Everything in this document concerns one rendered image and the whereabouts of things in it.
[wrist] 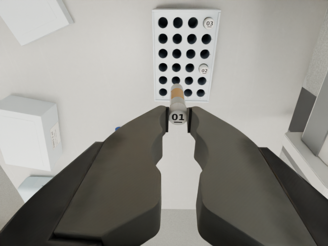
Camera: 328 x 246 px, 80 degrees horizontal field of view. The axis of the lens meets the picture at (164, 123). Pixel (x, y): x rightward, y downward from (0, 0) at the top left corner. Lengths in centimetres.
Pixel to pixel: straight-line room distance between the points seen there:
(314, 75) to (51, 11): 124
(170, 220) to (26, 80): 180
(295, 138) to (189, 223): 180
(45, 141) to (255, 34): 38
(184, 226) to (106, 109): 184
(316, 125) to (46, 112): 40
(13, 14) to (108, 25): 13
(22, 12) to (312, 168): 42
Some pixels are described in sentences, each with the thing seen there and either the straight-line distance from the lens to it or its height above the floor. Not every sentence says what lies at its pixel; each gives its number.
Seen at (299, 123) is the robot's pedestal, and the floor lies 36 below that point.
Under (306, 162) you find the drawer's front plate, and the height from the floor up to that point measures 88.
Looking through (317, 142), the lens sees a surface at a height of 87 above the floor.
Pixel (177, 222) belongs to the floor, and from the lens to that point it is 206.
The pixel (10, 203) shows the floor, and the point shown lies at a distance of 245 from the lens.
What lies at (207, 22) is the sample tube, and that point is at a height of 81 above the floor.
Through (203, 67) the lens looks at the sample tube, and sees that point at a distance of 28.
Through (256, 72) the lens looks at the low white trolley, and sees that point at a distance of 35.
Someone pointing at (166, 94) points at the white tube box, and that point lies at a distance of 31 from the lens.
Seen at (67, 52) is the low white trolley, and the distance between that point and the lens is 36.
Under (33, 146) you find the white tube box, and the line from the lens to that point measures 42.
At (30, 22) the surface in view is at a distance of 36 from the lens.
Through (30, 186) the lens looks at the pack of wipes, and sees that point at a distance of 55.
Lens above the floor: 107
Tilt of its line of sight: 58 degrees down
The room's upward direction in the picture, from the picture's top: 174 degrees counter-clockwise
